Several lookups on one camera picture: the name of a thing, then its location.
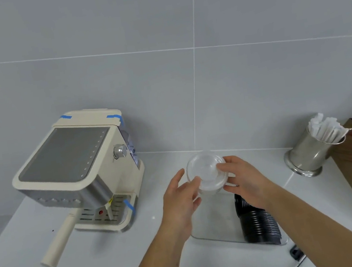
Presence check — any person's left hand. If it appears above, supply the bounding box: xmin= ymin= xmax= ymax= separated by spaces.
xmin=153 ymin=166 xmax=210 ymax=244

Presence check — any person's right hand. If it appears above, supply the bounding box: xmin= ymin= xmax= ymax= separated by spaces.
xmin=215 ymin=151 xmax=272 ymax=215

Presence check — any stack of clear plastic lids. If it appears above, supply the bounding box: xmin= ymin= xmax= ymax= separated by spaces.
xmin=184 ymin=148 xmax=236 ymax=198

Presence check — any person's right forearm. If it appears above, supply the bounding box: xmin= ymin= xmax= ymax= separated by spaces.
xmin=242 ymin=174 xmax=352 ymax=267

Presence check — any stainless steel tray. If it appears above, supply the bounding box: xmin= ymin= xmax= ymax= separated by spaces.
xmin=185 ymin=182 xmax=289 ymax=260

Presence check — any stack of black lids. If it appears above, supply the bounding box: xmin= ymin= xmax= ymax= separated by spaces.
xmin=233 ymin=187 xmax=284 ymax=250

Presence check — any stainless steel holder cup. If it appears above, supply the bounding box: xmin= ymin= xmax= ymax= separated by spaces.
xmin=280 ymin=121 xmax=352 ymax=181

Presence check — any bundle of paper-wrapped straws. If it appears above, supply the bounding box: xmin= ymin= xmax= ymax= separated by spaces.
xmin=305 ymin=108 xmax=352 ymax=150

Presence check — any cream espresso machine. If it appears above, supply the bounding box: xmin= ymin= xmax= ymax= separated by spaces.
xmin=2 ymin=101 xmax=154 ymax=249

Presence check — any black plug with cable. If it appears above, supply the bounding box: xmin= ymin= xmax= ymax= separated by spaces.
xmin=288 ymin=243 xmax=309 ymax=267

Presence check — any cream portafilter handle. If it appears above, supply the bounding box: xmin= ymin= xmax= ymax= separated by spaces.
xmin=34 ymin=210 xmax=90 ymax=267

